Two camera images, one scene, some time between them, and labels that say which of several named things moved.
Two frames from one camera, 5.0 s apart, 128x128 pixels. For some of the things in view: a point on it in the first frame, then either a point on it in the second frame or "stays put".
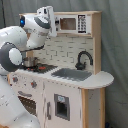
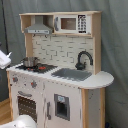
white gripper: (46, 18) -> (5, 60)
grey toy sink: (72, 74) stays put
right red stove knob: (33, 84) stays put
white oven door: (32, 101) stays put
